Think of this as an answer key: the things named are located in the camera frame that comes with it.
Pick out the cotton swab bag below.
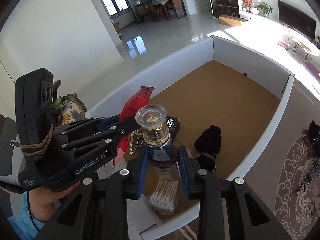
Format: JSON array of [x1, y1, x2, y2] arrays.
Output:
[[149, 180, 180, 215]]

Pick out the red snack packet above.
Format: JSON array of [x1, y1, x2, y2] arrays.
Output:
[[113, 86, 155, 168]]

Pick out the clear cap cosmetic bottle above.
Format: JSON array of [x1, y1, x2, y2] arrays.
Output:
[[135, 105, 179, 181]]

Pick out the black printed box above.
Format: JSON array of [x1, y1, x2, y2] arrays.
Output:
[[165, 116, 181, 141]]

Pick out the person's left hand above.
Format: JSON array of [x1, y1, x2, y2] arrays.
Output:
[[29, 182, 80, 222]]

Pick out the floral patterned sleeve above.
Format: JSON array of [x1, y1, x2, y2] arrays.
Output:
[[50, 93, 87, 126]]

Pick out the clear safety glasses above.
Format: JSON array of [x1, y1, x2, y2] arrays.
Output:
[[297, 164, 319, 196]]

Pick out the black hair scrunchie far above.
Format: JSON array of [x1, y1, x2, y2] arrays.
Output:
[[303, 120, 320, 146]]

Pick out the white cardboard storage box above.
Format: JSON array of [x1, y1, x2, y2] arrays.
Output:
[[85, 35, 296, 240]]

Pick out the wooden dining set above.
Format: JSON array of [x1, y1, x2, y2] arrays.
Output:
[[135, 0, 187, 21]]

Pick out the small coffee table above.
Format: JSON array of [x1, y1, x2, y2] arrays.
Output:
[[292, 36, 319, 63]]

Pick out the cardboard box on floor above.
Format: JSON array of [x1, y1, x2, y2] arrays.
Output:
[[219, 15, 248, 27]]

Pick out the black television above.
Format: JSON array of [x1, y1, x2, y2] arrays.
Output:
[[278, 0, 316, 40]]

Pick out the green potted plant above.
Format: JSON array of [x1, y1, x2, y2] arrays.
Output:
[[257, 2, 273, 18]]

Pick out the red flower plant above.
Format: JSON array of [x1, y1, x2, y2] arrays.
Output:
[[241, 0, 254, 12]]

